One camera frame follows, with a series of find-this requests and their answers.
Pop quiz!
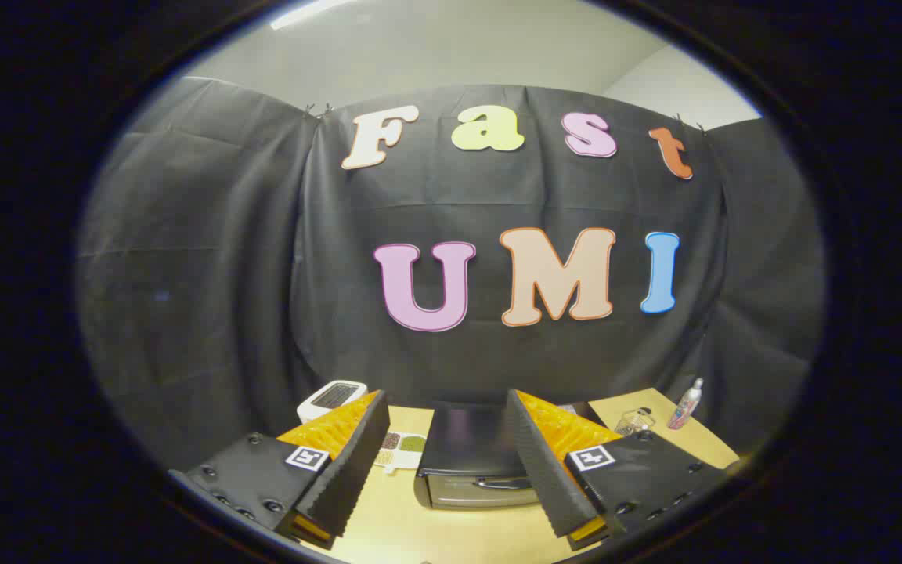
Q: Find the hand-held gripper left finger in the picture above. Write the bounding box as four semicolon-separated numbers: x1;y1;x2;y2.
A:
171;389;391;549

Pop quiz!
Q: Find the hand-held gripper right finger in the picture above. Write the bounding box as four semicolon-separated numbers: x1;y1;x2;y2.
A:
504;389;734;551

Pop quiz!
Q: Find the black toaster oven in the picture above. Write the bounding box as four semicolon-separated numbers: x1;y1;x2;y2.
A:
414;401;607;511

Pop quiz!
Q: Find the white toaster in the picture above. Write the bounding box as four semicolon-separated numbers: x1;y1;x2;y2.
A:
297;380;368;425

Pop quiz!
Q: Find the white divided grain dish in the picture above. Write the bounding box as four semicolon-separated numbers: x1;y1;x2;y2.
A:
373;431;427;475

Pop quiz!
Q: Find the pink and white bottle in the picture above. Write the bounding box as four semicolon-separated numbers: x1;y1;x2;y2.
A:
668;378;705;430

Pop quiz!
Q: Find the black backdrop cloth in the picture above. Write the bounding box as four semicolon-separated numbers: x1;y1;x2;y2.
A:
75;76;826;471

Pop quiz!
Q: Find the metal wire basket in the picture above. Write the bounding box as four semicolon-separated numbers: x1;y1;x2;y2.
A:
615;407;657;436

